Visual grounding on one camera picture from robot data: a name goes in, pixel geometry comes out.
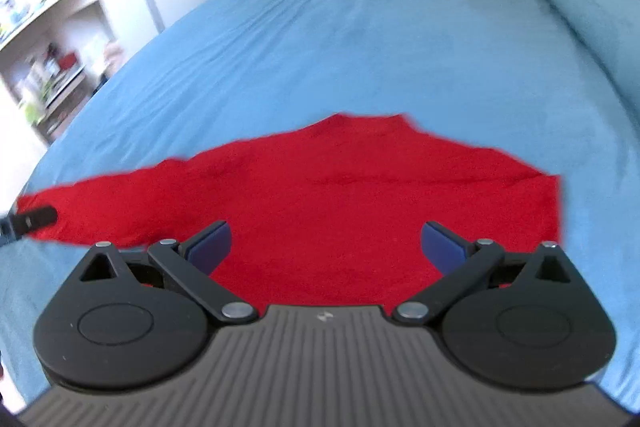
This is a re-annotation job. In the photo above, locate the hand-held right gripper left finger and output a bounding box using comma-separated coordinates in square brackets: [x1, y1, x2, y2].
[70, 220, 260, 324]

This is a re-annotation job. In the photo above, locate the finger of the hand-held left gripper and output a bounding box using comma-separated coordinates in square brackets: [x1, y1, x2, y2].
[0, 205, 58, 244]

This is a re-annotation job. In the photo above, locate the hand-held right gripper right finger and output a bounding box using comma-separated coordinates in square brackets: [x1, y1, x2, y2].
[391, 221, 581, 324]

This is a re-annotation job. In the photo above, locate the red sweater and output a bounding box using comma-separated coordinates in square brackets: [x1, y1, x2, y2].
[16, 112, 565, 308]

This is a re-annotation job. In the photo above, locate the white shelf unit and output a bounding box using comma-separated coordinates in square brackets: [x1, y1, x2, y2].
[0, 0, 166, 145]

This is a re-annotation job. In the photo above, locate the blue bed sheet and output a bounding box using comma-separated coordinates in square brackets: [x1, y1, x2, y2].
[0, 0, 640, 413]

